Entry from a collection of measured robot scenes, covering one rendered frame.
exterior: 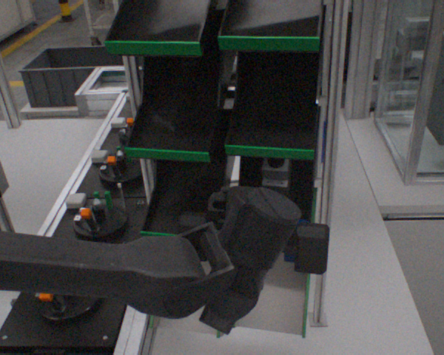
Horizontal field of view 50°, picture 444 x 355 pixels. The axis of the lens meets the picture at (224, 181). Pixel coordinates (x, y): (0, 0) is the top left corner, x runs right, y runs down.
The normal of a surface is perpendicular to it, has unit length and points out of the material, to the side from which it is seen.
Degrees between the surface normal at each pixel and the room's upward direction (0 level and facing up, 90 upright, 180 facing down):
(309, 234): 31
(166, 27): 25
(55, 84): 90
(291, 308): 45
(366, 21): 90
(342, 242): 0
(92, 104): 90
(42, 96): 90
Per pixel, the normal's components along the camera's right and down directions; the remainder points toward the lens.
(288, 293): -0.19, -0.22
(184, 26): -0.14, -0.54
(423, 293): -0.04, 0.54
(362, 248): -0.06, -0.84
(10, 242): 0.36, -0.85
